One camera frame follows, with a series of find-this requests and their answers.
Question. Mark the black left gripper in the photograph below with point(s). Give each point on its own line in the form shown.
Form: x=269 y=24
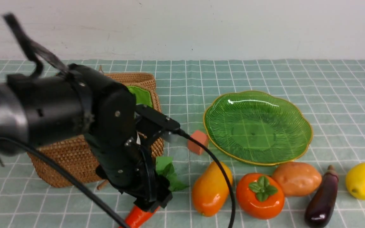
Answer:
x=123 y=153

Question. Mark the orange carrot green leaves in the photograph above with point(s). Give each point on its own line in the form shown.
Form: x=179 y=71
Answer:
x=137 y=217

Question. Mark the orange yellow mango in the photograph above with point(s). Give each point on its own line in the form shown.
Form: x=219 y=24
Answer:
x=210 y=191

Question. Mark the orange persimmon green calyx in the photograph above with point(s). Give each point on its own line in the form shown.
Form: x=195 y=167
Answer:
x=260 y=196

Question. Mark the brown potato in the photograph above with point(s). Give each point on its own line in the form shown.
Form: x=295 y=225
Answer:
x=297 y=179

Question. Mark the dark purple eggplant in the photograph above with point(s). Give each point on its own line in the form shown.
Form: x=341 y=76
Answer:
x=320 y=209

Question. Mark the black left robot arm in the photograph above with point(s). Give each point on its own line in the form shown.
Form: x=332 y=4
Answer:
x=43 y=111

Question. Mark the green foam cube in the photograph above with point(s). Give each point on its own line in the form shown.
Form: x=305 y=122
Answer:
x=162 y=162

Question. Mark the woven wicker basket green lining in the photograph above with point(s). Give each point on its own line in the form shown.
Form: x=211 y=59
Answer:
x=74 y=154

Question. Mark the woven wicker basket lid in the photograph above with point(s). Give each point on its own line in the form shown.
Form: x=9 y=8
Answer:
x=146 y=80

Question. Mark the green glass leaf plate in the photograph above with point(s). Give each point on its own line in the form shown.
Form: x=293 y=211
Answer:
x=257 y=128

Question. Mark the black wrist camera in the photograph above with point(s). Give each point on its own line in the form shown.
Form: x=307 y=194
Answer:
x=154 y=124

